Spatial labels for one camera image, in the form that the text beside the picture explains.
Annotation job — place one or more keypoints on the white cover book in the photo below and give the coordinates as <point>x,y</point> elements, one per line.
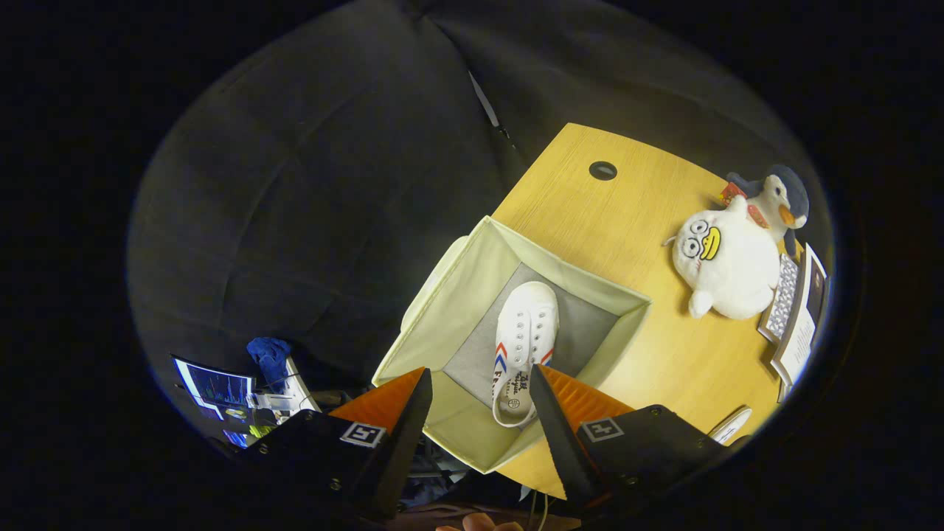
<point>804,324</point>

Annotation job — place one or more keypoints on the penguin plush toy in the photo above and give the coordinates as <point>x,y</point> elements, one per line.
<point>774,203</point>

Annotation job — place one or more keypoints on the computer monitor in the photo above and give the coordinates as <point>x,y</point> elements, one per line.
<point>214,387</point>

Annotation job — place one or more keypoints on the cream fabric storage box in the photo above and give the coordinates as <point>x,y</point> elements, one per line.
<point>461,295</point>

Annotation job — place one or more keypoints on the white duck plush toy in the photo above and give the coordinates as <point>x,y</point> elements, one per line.
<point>730,265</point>

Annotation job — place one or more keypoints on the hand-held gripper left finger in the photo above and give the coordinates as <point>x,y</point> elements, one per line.
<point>409,442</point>

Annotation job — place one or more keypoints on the blue cloth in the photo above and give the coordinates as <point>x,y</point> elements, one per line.
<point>269,354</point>

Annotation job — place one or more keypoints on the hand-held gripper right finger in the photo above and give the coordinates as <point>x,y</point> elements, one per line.
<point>564,442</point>

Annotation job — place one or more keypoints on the white canvas shoe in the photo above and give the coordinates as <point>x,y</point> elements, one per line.
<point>525,332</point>
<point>730,426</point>

